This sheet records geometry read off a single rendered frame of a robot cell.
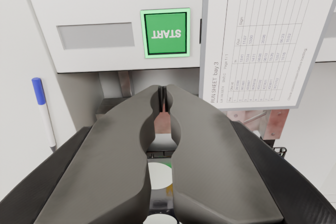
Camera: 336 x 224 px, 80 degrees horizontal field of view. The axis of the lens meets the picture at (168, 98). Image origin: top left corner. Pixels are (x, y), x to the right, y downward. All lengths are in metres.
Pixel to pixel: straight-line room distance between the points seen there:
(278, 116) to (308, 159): 0.30
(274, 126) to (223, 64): 0.21
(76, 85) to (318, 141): 0.60
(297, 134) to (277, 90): 0.31
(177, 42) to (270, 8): 0.11
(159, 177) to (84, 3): 0.40
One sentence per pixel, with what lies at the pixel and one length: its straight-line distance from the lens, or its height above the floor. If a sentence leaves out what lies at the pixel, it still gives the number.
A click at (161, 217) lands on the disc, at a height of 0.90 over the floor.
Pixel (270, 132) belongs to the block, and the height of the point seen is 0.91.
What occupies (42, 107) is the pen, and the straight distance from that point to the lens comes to 0.33.
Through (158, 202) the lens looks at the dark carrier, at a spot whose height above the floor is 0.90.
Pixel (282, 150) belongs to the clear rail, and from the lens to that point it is 0.51.
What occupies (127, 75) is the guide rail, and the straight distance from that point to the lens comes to 0.41.
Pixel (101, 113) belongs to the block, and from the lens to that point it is 0.40.
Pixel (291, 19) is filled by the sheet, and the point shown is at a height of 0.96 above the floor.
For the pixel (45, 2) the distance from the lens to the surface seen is 0.28.
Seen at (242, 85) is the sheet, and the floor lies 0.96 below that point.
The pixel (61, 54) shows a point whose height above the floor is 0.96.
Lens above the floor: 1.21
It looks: 58 degrees down
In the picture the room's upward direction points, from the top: 180 degrees clockwise
